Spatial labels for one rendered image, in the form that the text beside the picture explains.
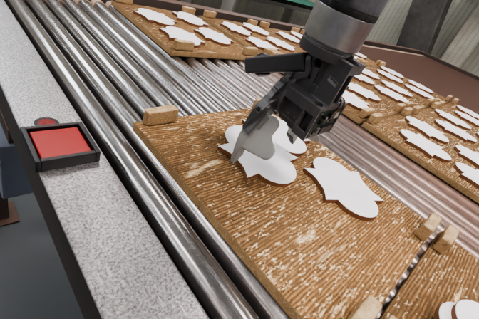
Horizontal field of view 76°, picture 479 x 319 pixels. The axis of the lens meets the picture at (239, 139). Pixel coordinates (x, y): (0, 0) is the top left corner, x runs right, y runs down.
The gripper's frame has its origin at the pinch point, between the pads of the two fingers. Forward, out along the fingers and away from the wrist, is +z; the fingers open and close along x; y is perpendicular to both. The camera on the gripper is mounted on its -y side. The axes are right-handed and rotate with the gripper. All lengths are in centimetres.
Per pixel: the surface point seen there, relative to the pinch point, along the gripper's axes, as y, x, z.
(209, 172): 0.1, -10.9, 1.2
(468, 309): 32.6, 0.9, -3.4
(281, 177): 6.1, -0.9, 0.4
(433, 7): -140, 508, -19
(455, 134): 16, 87, 4
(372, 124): 0.5, 48.9, 4.1
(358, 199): 15.3, 9.1, 0.5
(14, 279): -51, -30, 97
